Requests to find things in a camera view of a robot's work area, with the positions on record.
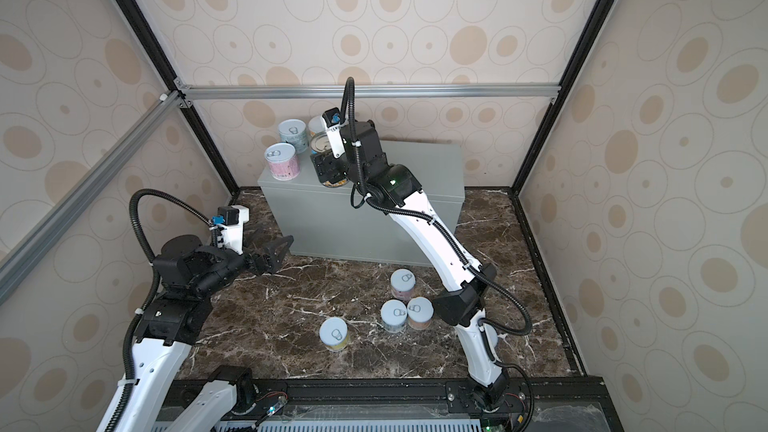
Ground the green orange label can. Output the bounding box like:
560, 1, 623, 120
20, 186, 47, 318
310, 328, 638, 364
307, 115, 326, 137

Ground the teal label white-lid can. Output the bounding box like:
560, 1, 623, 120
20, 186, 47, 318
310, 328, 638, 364
278, 119, 309, 154

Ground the pink label white-lid can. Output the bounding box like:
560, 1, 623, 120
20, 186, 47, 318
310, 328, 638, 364
265, 142, 300, 181

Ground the yellow label white-lid can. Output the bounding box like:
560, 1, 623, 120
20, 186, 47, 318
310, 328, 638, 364
319, 317, 349, 352

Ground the blue label white-lid can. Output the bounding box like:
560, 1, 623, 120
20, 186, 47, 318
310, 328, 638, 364
380, 299, 408, 333

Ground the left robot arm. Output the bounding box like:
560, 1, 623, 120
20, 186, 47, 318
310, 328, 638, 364
98, 226, 294, 431

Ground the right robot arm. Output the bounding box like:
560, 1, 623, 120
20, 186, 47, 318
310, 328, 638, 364
314, 110, 509, 412

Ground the grey metal cabinet box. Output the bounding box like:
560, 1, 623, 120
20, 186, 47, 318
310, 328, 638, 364
258, 141, 465, 266

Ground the pink can near cabinet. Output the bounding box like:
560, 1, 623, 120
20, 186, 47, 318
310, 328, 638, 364
390, 268, 416, 302

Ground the peach label white-lid can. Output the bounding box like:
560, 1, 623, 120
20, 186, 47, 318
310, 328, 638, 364
407, 297, 434, 330

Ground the green yellow label can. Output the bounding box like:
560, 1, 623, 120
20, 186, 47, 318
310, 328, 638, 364
484, 323, 498, 351

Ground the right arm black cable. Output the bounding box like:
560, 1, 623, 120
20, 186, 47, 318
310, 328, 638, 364
339, 76, 535, 432

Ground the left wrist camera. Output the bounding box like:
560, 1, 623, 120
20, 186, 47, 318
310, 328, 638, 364
210, 205, 250, 255

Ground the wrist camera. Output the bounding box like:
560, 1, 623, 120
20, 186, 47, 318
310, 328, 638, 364
210, 205, 250, 255
322, 107, 346, 158

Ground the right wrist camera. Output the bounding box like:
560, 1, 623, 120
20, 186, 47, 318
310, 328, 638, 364
322, 107, 346, 158

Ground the left diagonal aluminium rail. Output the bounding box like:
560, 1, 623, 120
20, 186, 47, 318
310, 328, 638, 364
1, 91, 182, 302

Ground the horizontal aluminium rail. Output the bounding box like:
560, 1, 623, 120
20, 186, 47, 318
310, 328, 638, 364
173, 82, 560, 104

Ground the right black corner post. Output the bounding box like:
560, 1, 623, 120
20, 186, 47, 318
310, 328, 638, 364
511, 0, 617, 197

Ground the black corner post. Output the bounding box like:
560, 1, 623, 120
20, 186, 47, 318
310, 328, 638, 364
511, 0, 617, 197
114, 0, 240, 198

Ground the left black corner post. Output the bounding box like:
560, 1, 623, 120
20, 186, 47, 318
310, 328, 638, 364
114, 0, 240, 198

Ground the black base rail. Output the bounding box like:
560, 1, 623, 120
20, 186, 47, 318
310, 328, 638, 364
106, 365, 625, 432

